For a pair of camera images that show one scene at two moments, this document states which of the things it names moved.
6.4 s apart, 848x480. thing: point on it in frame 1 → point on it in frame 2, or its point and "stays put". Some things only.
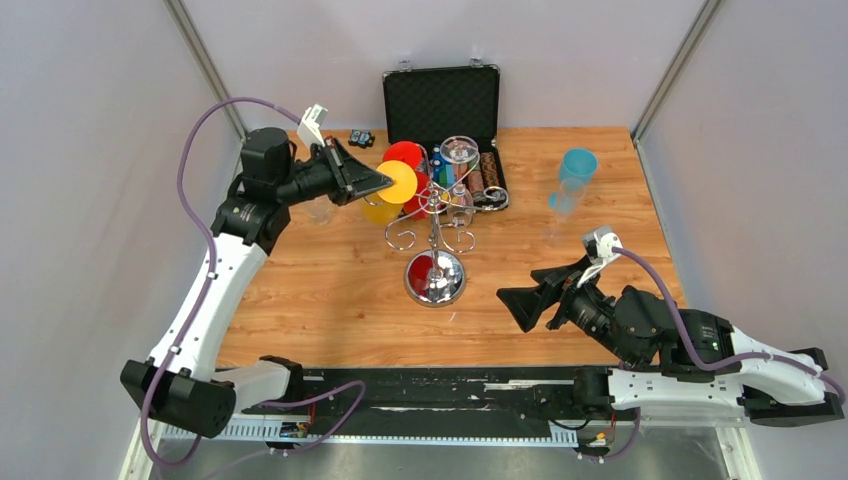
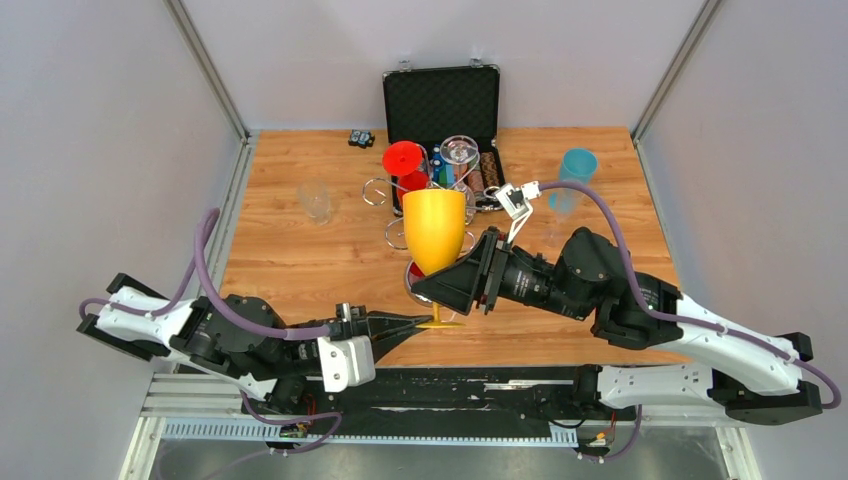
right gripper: (526, 303) → (457, 285)
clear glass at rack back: (459, 150) stays put
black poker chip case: (453, 114) stays put
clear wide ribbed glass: (320, 210) stays put
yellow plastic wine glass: (385, 206) → (435, 221)
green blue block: (446, 177) stays put
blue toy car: (438, 161) stays put
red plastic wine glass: (412, 154) stays put
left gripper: (357, 177) → (385, 331)
